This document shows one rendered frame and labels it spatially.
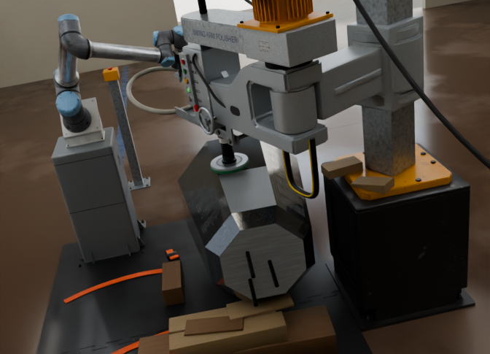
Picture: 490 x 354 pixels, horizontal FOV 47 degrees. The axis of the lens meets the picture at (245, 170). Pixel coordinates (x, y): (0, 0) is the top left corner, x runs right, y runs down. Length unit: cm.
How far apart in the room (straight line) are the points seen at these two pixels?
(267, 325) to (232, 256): 41
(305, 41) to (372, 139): 94
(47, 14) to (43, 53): 64
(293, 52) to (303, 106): 28
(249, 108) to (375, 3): 76
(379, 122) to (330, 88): 53
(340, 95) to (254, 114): 39
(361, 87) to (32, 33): 786
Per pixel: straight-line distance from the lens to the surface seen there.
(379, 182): 286
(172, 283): 354
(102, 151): 383
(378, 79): 273
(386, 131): 291
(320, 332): 300
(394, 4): 275
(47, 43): 995
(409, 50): 276
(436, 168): 307
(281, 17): 225
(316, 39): 224
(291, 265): 283
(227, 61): 288
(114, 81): 485
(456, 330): 324
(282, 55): 220
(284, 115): 237
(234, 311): 302
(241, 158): 314
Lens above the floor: 215
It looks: 25 degrees down
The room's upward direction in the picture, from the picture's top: 9 degrees counter-clockwise
